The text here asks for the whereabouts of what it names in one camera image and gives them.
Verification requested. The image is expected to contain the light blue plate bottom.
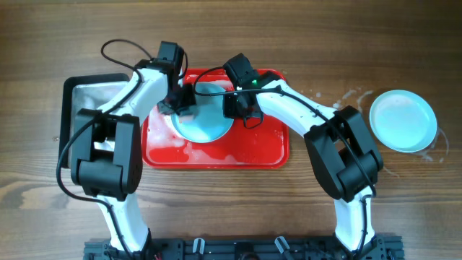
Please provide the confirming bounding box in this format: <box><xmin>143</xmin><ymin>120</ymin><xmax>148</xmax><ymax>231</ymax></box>
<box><xmin>170</xmin><ymin>93</ymin><xmax>234</xmax><ymax>143</ymax></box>

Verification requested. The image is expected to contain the light blue plate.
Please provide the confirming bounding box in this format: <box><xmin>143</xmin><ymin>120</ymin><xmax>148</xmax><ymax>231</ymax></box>
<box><xmin>170</xmin><ymin>93</ymin><xmax>234</xmax><ymax>143</ymax></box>
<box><xmin>369</xmin><ymin>90</ymin><xmax>438</xmax><ymax>153</ymax></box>

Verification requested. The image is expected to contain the light blue plate top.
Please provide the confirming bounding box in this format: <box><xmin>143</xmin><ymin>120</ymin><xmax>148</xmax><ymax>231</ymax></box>
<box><xmin>369</xmin><ymin>90</ymin><xmax>438</xmax><ymax>153</ymax></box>

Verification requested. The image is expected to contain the pink sponge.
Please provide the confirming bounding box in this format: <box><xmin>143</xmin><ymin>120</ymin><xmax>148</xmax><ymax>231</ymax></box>
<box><xmin>178</xmin><ymin>113</ymin><xmax>196</xmax><ymax>124</ymax></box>

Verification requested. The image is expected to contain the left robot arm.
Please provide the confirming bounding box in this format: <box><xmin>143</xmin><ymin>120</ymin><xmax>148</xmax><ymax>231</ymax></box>
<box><xmin>64</xmin><ymin>41</ymin><xmax>196</xmax><ymax>259</ymax></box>

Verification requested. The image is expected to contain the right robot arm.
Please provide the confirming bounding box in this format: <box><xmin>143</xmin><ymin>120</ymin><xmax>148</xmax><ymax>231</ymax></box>
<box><xmin>223</xmin><ymin>53</ymin><xmax>383</xmax><ymax>259</ymax></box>

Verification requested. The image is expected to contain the red plastic tray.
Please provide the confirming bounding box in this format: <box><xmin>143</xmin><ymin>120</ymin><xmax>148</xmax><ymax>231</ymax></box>
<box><xmin>141</xmin><ymin>69</ymin><xmax>290</xmax><ymax>170</ymax></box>

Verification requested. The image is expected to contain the black soap water tray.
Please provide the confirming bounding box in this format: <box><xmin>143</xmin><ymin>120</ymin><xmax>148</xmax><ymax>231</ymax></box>
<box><xmin>58</xmin><ymin>73</ymin><xmax>143</xmax><ymax>171</ymax></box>

